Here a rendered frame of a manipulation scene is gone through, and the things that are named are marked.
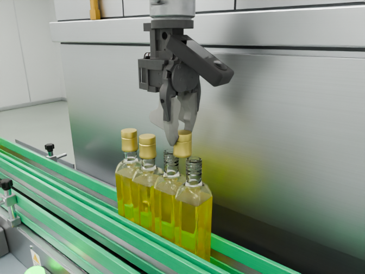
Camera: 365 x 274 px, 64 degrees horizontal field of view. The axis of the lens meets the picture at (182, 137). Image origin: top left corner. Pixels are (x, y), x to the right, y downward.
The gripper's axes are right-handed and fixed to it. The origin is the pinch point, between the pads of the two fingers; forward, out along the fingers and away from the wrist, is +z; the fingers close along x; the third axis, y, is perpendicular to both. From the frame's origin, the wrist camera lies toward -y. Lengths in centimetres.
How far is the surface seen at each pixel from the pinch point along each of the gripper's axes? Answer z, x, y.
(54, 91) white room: 94, -287, 584
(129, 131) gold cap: 1.4, 0.7, 13.7
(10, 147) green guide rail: 23, -2, 87
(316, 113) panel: -5.1, -12.0, -19.6
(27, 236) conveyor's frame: 30, 16, 37
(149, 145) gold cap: 3.0, 1.5, 7.2
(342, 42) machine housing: -16.5, -12.8, -21.5
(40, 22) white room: -45, -279, 584
